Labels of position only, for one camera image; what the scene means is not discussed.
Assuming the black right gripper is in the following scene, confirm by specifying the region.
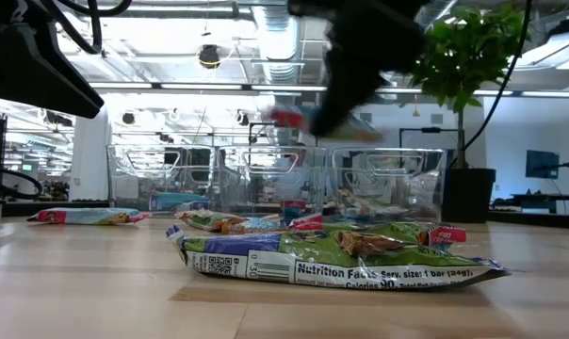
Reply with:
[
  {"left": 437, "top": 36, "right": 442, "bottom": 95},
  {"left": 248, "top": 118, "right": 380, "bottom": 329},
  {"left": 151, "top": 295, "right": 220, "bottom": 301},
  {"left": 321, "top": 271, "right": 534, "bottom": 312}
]
[{"left": 286, "top": 0, "right": 430, "bottom": 138}]

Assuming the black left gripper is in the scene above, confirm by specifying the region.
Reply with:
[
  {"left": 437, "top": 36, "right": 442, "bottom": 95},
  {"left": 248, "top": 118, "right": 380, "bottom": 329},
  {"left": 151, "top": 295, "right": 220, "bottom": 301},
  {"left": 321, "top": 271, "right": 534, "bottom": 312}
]
[{"left": 0, "top": 0, "right": 106, "bottom": 120}]

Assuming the light blue granola bar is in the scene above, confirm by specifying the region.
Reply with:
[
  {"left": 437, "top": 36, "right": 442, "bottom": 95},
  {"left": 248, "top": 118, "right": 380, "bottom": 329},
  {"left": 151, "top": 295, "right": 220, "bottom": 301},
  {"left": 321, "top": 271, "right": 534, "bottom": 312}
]
[
  {"left": 267, "top": 104, "right": 385, "bottom": 144},
  {"left": 26, "top": 207, "right": 153, "bottom": 226},
  {"left": 220, "top": 215, "right": 285, "bottom": 235}
]

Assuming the green granola bar blue end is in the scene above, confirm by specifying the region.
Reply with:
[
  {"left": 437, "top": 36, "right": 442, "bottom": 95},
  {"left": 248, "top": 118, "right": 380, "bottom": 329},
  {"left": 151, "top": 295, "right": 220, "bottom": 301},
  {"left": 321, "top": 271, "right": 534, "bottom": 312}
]
[{"left": 165, "top": 224, "right": 511, "bottom": 292}]

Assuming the clear plastic bin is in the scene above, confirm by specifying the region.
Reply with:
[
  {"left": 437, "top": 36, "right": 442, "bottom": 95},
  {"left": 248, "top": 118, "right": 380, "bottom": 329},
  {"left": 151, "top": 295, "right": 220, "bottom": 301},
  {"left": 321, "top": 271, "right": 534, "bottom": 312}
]
[
  {"left": 330, "top": 148, "right": 448, "bottom": 223},
  {"left": 217, "top": 144, "right": 331, "bottom": 222},
  {"left": 106, "top": 144, "right": 219, "bottom": 214}
]

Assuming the green leafy plant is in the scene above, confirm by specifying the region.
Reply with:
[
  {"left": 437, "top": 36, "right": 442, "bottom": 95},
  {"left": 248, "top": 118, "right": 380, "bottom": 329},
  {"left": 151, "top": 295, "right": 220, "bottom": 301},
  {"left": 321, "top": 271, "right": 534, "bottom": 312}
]
[{"left": 409, "top": 4, "right": 533, "bottom": 170}]

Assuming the black round ceiling device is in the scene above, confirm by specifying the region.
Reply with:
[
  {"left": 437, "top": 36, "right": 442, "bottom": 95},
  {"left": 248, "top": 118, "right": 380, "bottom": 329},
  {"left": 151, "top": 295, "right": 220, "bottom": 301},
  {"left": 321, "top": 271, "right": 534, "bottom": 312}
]
[{"left": 198, "top": 43, "right": 222, "bottom": 71}]

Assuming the long ceiling light strip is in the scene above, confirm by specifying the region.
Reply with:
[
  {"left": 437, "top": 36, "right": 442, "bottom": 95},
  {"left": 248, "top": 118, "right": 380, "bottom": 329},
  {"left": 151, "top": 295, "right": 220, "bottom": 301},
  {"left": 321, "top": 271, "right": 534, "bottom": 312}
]
[{"left": 89, "top": 82, "right": 569, "bottom": 99}]

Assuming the black plant pot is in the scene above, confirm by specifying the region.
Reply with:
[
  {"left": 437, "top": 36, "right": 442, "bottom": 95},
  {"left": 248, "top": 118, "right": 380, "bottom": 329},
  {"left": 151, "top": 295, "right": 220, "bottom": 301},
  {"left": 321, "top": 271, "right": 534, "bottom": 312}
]
[{"left": 442, "top": 168, "right": 497, "bottom": 225}]

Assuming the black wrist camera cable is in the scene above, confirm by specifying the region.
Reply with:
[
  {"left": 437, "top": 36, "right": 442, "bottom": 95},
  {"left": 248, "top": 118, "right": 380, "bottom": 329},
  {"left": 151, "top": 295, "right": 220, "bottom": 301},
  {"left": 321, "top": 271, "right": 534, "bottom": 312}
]
[{"left": 39, "top": 0, "right": 134, "bottom": 56}]

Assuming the silver ventilation duct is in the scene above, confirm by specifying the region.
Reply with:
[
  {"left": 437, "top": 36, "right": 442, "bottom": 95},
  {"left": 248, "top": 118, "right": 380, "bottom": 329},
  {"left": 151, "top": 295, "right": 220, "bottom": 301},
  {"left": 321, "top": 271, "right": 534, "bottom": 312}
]
[{"left": 252, "top": 0, "right": 305, "bottom": 147}]

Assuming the black background rig frame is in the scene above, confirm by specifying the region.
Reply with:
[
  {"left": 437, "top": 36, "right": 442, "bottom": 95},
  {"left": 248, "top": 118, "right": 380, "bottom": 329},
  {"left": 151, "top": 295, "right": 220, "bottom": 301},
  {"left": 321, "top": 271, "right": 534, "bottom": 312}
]
[
  {"left": 398, "top": 126, "right": 460, "bottom": 152},
  {"left": 248, "top": 121, "right": 319, "bottom": 148}
]

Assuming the thick black cable loop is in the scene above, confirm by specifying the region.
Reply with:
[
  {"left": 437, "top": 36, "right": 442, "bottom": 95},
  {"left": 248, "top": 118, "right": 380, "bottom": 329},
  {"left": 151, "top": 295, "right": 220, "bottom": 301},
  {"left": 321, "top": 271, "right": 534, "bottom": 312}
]
[{"left": 0, "top": 164, "right": 44, "bottom": 200}]

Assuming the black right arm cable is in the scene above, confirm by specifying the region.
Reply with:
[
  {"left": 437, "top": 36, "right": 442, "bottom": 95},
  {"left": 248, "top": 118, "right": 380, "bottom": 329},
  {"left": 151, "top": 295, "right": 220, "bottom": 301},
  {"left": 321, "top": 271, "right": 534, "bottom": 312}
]
[{"left": 447, "top": 0, "right": 534, "bottom": 170}]

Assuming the dark wall monitor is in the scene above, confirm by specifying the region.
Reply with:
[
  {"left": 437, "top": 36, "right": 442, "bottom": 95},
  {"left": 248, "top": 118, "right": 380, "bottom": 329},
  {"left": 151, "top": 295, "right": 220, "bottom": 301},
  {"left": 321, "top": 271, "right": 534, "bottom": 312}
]
[{"left": 525, "top": 150, "right": 561, "bottom": 180}]

